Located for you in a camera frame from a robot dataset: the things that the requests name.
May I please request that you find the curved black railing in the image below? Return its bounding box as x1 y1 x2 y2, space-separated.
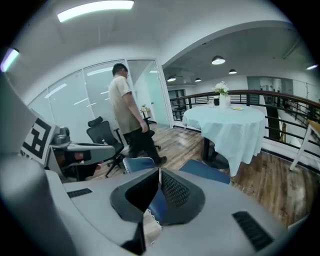
169 89 320 161

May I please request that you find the blue padded chair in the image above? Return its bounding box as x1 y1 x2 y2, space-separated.
122 156 232 228

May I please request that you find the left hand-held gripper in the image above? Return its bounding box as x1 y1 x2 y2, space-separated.
0 72 123 181

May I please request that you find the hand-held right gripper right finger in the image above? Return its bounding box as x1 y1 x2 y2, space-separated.
149 168 288 256

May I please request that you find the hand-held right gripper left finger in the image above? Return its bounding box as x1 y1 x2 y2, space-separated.
62 167 161 256

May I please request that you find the small yellow shelf table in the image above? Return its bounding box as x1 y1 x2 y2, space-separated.
139 109 153 125

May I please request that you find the pale blue tablecloth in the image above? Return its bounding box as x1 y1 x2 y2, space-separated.
182 104 266 177

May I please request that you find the ceiling strip light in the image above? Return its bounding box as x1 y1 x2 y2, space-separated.
0 47 20 73
56 0 135 23

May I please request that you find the round table light-blue cloth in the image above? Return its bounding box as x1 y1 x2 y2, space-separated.
182 104 266 177

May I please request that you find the frosted glass door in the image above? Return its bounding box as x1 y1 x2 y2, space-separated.
127 59 172 128

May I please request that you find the white flower vase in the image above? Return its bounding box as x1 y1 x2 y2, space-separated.
211 81 230 108

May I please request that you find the wooden desk with white legs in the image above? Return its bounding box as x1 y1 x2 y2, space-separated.
289 119 320 171

